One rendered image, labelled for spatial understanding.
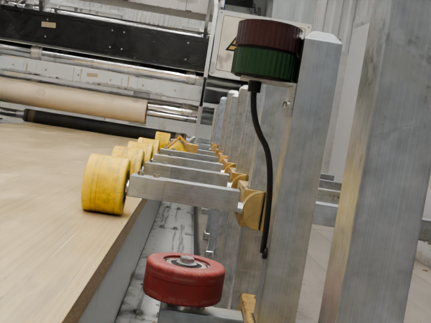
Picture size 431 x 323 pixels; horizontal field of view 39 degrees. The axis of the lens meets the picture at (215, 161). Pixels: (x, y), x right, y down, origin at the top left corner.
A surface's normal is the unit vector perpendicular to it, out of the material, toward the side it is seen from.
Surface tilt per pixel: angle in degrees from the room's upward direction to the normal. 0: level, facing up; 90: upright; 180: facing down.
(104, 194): 101
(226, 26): 90
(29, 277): 0
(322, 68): 90
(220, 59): 90
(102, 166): 50
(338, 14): 90
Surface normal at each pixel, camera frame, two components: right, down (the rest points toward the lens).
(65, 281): 0.15, -0.99
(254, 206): 0.04, 0.07
